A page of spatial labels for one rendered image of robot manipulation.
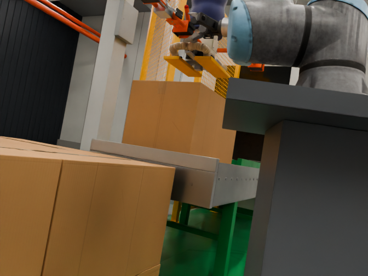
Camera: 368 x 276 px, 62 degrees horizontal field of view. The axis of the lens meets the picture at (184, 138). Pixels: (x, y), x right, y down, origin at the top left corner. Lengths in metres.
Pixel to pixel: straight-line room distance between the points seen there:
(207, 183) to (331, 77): 0.72
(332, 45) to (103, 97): 2.05
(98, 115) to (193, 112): 1.29
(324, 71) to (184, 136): 0.81
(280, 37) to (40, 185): 0.65
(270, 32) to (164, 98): 0.84
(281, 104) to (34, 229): 0.60
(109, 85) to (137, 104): 1.05
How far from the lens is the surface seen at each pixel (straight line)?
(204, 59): 1.66
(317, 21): 0.82
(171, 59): 1.76
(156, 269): 1.35
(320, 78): 0.78
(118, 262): 1.11
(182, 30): 1.63
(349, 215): 0.72
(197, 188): 1.32
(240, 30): 0.78
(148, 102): 1.57
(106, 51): 2.71
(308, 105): 0.56
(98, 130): 2.57
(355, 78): 0.80
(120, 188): 1.00
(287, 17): 0.81
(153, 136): 1.52
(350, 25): 0.84
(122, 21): 2.72
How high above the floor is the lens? 0.60
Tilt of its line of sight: 3 degrees up
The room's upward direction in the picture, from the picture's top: 9 degrees clockwise
